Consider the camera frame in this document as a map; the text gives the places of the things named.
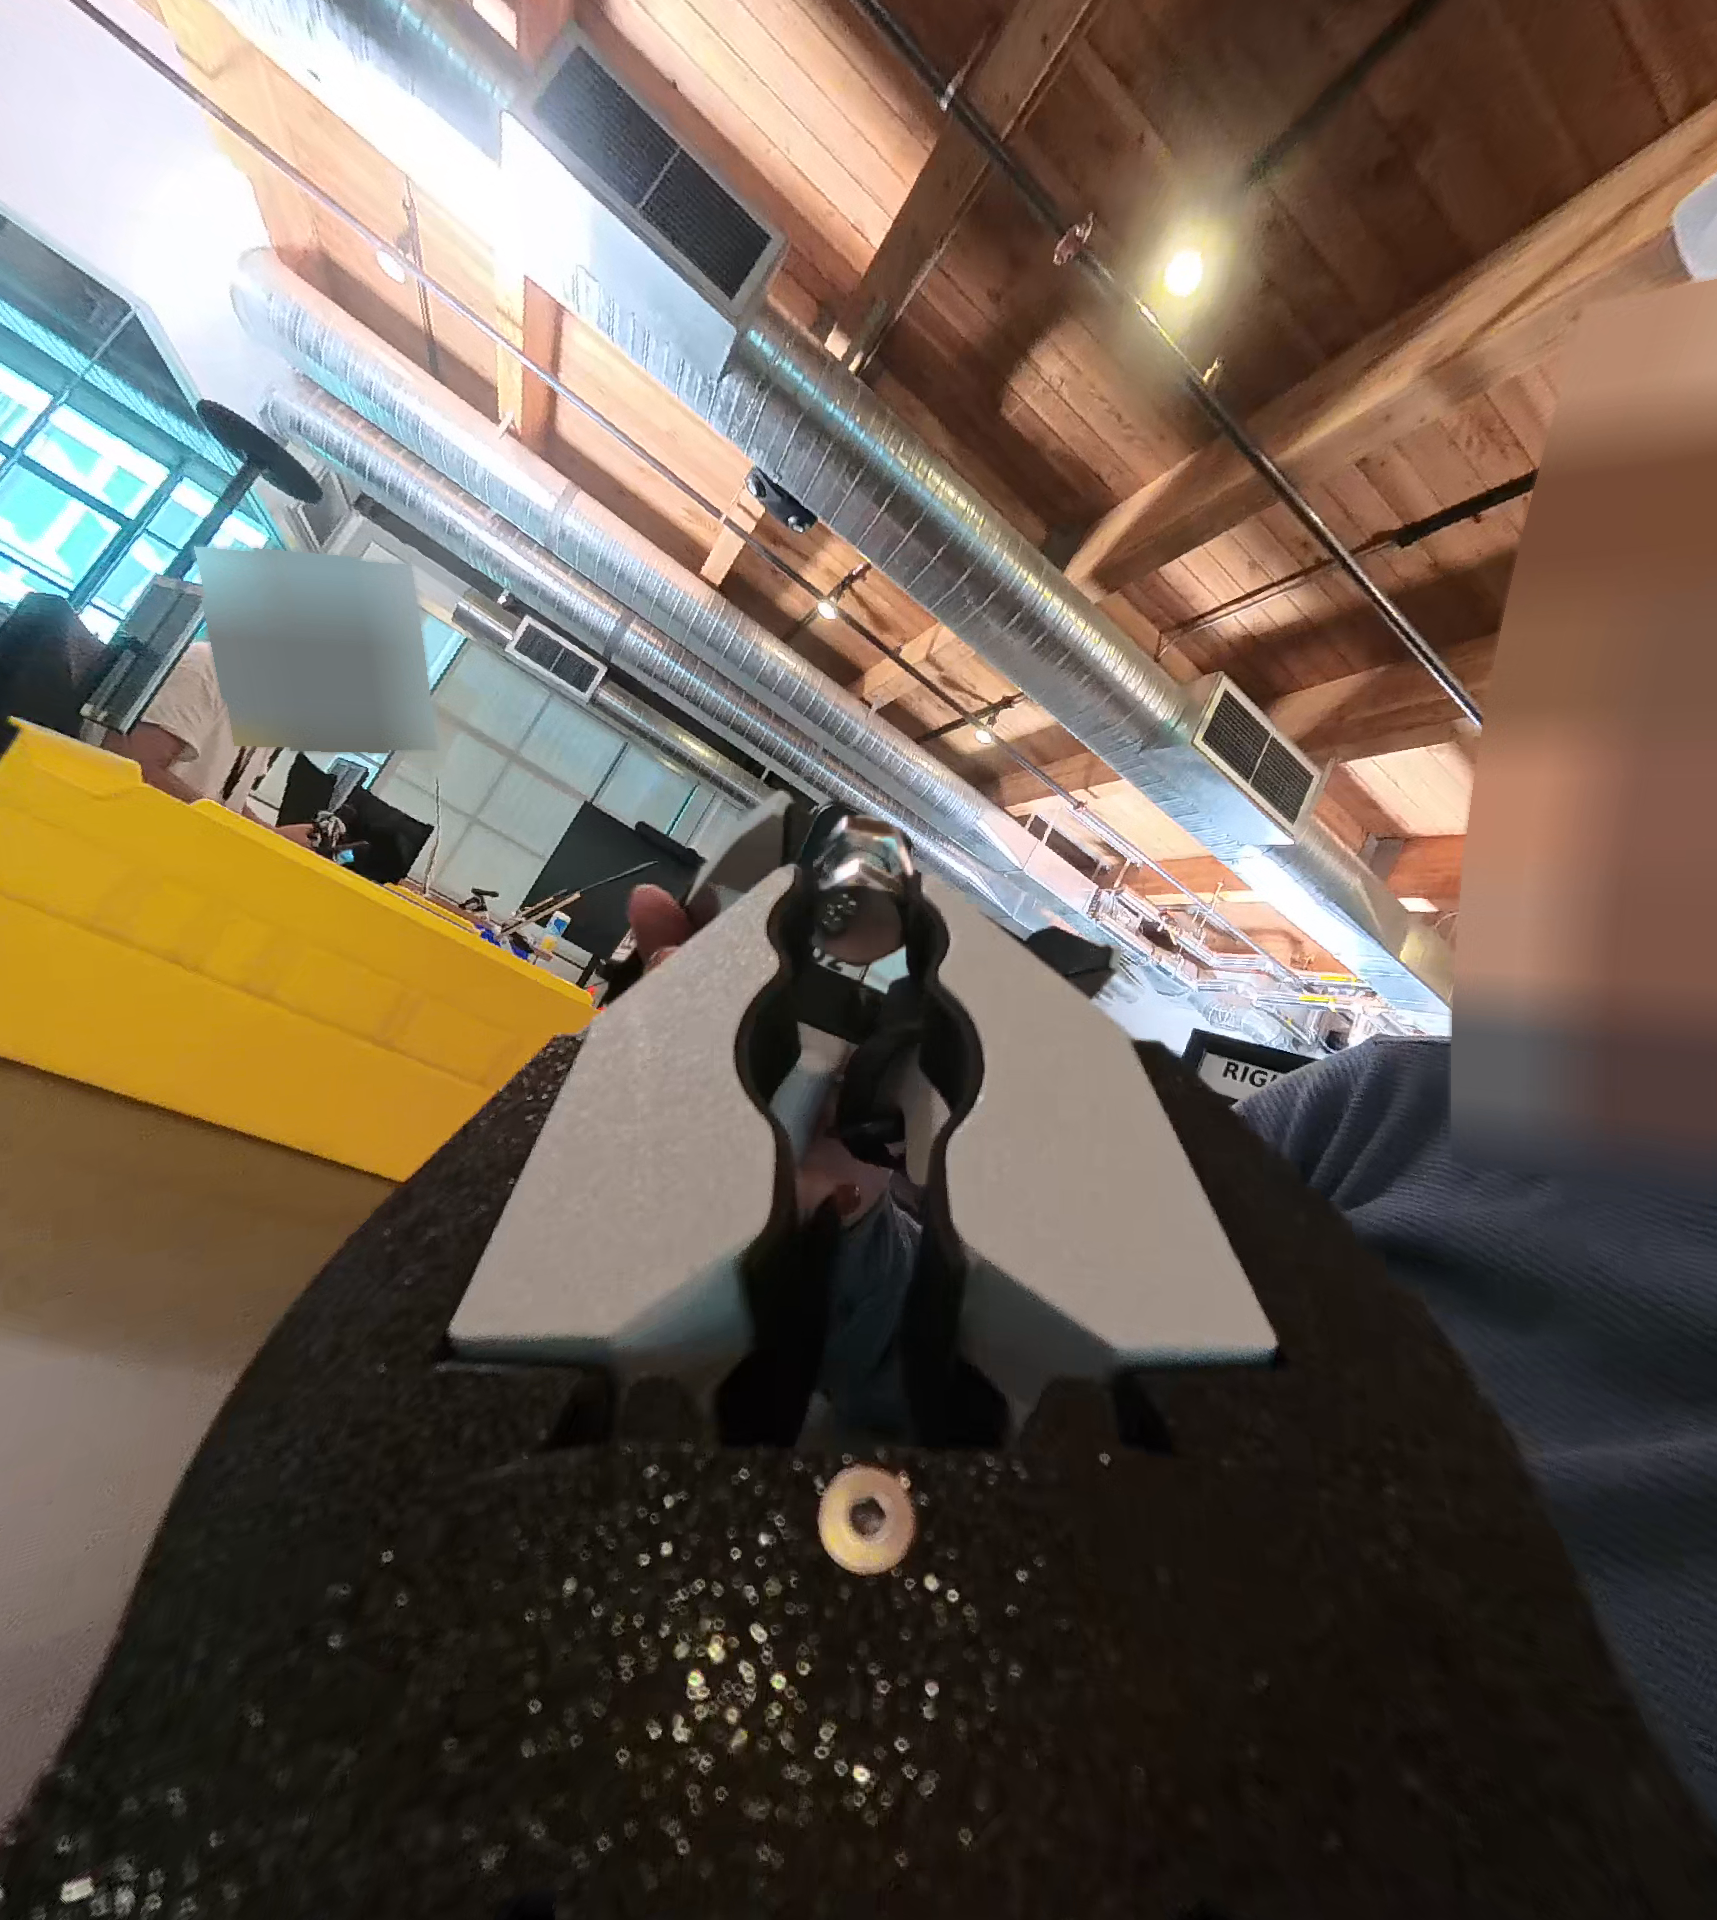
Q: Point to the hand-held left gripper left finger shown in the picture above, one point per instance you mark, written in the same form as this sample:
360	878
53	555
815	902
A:
624	1183

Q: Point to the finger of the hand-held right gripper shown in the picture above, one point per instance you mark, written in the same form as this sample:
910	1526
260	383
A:
738	866

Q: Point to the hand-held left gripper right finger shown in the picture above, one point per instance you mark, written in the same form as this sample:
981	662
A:
1097	1183

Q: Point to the steel hex nut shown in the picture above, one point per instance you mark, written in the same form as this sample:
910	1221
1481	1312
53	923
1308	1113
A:
884	923

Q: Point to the yellow plastic bin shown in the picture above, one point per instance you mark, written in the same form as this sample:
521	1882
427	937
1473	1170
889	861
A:
203	960

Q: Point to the person's right hand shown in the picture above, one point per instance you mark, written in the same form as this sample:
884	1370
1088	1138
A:
659	923

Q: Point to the large black screen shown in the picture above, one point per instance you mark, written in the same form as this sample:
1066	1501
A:
604	866

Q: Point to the black labelled case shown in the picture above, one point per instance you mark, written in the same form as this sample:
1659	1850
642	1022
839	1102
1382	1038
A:
1247	1067

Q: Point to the computer monitor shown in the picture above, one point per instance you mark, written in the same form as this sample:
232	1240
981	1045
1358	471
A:
143	650

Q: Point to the black round-top floor lamp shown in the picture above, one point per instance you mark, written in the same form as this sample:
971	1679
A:
260	442

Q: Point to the black office chair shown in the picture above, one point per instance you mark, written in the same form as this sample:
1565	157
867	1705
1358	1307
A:
1	705

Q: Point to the black ceiling camera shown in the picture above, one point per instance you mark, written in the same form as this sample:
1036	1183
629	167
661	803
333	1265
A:
784	505

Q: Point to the large silver spiral duct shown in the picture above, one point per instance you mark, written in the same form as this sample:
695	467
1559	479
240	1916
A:
918	491

